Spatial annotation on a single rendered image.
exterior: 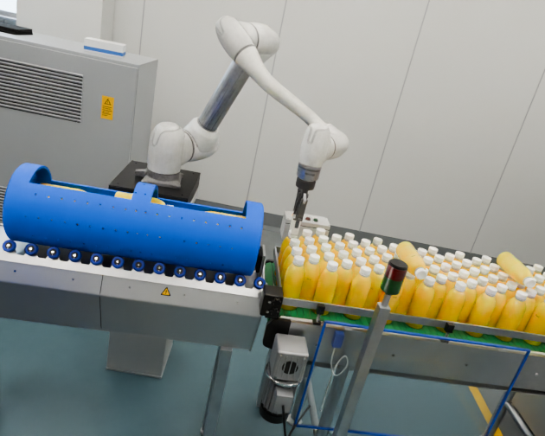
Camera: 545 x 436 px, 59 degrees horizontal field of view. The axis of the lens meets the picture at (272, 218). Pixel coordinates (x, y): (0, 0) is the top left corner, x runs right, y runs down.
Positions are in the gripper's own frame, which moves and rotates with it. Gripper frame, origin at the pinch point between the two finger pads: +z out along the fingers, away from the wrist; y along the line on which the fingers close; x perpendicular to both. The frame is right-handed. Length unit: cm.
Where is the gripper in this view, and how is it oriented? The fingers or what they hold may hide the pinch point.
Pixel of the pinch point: (295, 225)
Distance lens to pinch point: 193.5
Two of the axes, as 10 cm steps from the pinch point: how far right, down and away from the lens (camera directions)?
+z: -2.0, 9.0, 3.7
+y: 0.6, 3.9, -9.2
